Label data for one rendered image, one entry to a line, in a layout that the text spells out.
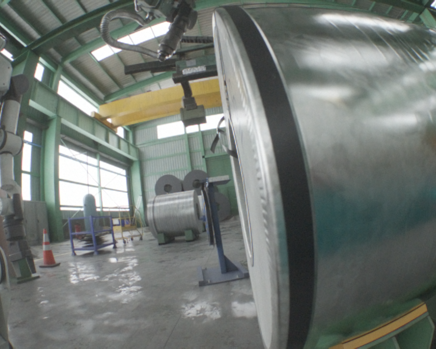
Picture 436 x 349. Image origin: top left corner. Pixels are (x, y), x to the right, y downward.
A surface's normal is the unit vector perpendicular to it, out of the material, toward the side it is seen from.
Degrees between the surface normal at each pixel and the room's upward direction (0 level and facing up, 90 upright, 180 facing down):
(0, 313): 90
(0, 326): 90
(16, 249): 90
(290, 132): 90
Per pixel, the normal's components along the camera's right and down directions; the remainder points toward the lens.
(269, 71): -0.08, -0.29
